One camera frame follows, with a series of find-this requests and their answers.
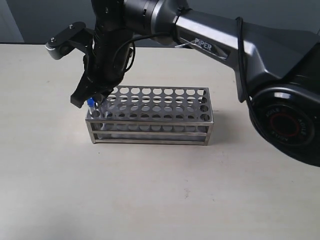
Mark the stainless steel test tube rack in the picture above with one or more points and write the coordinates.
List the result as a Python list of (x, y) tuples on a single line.
[(154, 115)]

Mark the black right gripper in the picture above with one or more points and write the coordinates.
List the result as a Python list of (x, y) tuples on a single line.
[(108, 54)]

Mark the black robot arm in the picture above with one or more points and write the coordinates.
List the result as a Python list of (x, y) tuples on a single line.
[(277, 71)]

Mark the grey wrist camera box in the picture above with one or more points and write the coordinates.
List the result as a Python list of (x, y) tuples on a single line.
[(75, 36)]

